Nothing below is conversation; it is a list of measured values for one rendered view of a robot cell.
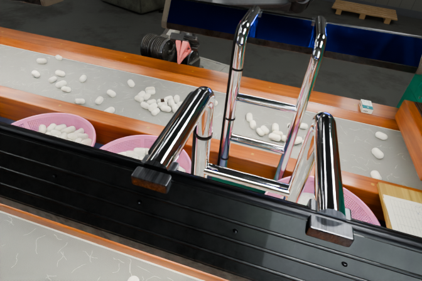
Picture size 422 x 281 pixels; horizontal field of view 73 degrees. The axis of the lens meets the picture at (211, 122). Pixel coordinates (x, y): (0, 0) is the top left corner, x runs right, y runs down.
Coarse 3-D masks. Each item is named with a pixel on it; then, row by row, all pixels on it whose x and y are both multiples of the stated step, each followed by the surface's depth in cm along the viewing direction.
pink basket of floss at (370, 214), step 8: (312, 176) 74; (312, 184) 74; (304, 192) 75; (312, 192) 75; (344, 192) 71; (352, 200) 70; (360, 200) 69; (352, 208) 70; (360, 208) 68; (368, 208) 67; (352, 216) 70; (360, 216) 68; (368, 216) 66; (376, 224) 64
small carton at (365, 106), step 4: (360, 100) 105; (364, 100) 104; (368, 100) 104; (360, 104) 104; (364, 104) 102; (368, 104) 102; (360, 108) 103; (364, 108) 100; (368, 108) 100; (372, 108) 100; (364, 112) 101; (368, 112) 101
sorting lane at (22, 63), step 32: (0, 64) 114; (32, 64) 116; (64, 64) 118; (64, 96) 99; (96, 96) 101; (128, 96) 102; (160, 96) 104; (224, 96) 108; (256, 128) 93; (352, 128) 98; (384, 128) 99; (352, 160) 84; (384, 160) 86
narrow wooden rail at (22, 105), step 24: (0, 96) 92; (24, 96) 93; (48, 120) 92; (96, 120) 86; (120, 120) 87; (216, 144) 81; (240, 168) 80; (264, 168) 77; (288, 168) 76; (360, 192) 73
